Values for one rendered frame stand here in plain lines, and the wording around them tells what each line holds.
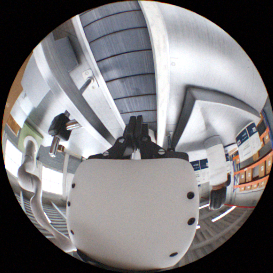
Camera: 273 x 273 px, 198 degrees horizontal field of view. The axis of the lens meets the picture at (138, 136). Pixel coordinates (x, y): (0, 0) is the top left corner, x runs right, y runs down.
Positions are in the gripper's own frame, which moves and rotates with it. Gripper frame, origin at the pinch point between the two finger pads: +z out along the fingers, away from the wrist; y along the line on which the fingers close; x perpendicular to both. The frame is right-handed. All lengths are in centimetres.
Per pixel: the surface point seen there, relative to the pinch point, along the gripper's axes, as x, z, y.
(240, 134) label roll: -12, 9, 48
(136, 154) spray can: -8.2, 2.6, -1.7
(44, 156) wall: -158, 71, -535
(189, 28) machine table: 18.0, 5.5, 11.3
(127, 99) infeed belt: 2.7, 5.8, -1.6
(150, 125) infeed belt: -5.0, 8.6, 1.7
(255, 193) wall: -203, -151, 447
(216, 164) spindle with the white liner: -17.6, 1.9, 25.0
